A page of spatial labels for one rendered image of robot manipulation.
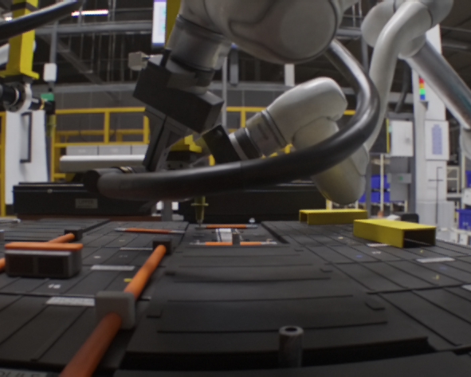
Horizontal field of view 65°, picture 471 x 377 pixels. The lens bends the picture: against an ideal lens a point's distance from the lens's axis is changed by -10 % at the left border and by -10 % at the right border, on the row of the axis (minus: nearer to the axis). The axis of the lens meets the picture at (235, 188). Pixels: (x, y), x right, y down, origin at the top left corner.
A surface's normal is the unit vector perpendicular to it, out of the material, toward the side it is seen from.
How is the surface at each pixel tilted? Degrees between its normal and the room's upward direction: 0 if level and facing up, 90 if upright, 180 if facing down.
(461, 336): 0
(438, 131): 90
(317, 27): 128
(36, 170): 90
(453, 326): 0
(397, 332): 0
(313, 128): 118
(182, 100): 107
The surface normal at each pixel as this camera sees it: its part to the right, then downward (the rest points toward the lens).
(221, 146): -0.20, 0.01
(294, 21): 0.22, 0.63
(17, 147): 0.48, 0.01
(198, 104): -0.36, 0.31
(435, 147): 0.07, 0.01
